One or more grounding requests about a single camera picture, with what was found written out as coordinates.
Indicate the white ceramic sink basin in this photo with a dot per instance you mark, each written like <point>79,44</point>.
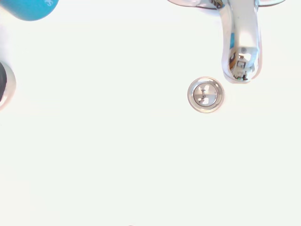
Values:
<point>117,141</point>

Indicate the chrome sink faucet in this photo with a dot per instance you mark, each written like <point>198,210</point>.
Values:
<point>244,35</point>

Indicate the chrome sink drain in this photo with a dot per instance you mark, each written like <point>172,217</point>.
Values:
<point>5,84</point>

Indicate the blue plastic bottle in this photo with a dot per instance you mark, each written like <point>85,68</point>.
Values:
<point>30,8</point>

